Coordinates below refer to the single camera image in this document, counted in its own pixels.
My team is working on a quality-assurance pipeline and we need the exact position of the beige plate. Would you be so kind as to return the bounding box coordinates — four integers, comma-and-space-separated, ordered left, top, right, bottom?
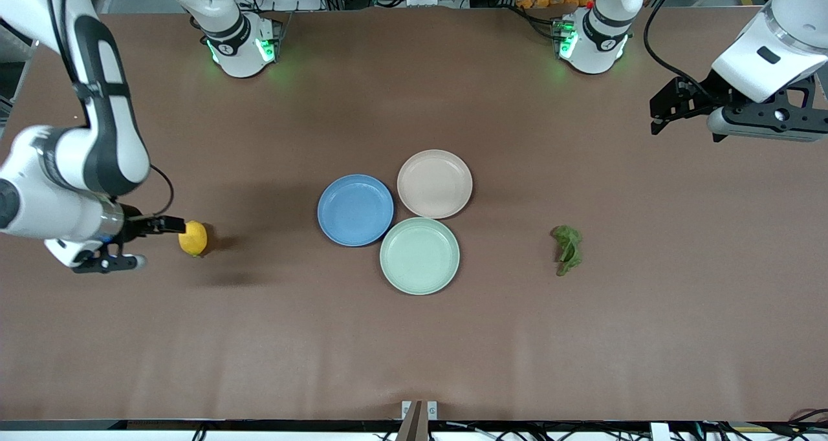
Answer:
397, 149, 474, 220

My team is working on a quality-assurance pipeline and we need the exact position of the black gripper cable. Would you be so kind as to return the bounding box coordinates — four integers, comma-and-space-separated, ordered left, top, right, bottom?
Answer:
644, 0, 712, 92
44, 0, 175, 219

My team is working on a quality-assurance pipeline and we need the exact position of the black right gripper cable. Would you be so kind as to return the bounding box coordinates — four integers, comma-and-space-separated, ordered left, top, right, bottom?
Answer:
44, 0, 175, 219

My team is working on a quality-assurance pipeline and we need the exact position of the metal table edge bracket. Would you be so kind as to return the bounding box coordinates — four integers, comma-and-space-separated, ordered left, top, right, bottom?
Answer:
401, 400, 439, 441

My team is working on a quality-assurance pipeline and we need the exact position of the yellow lemon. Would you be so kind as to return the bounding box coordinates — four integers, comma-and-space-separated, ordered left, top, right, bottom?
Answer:
179, 220, 208, 257

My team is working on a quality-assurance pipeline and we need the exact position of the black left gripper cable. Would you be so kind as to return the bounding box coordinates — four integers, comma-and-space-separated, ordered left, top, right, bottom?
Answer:
644, 0, 712, 92

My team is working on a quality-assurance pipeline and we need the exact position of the blue plate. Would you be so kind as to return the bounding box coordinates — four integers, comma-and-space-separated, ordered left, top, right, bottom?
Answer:
317, 174, 395, 247

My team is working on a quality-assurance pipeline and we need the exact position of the pale green plate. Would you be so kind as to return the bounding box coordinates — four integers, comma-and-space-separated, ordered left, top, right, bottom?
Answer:
379, 217, 461, 296

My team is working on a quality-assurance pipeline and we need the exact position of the green lettuce leaf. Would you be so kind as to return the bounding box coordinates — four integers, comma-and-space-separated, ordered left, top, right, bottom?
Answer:
551, 226, 584, 276

